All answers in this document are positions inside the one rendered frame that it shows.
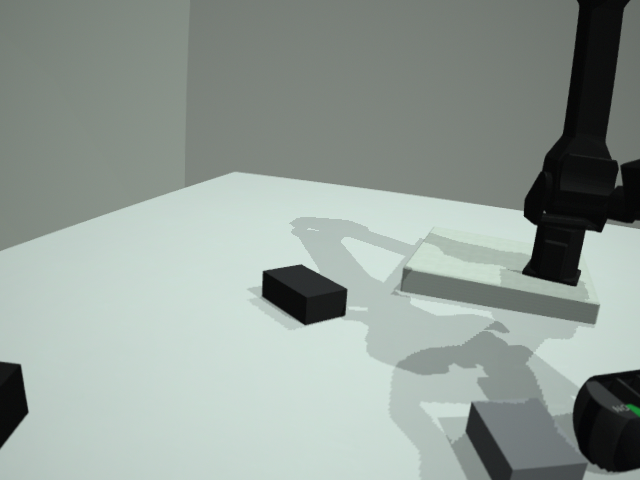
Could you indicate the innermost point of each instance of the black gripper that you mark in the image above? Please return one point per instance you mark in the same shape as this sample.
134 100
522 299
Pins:
616 210

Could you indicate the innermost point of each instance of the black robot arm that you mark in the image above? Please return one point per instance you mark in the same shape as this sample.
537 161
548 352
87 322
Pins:
578 172

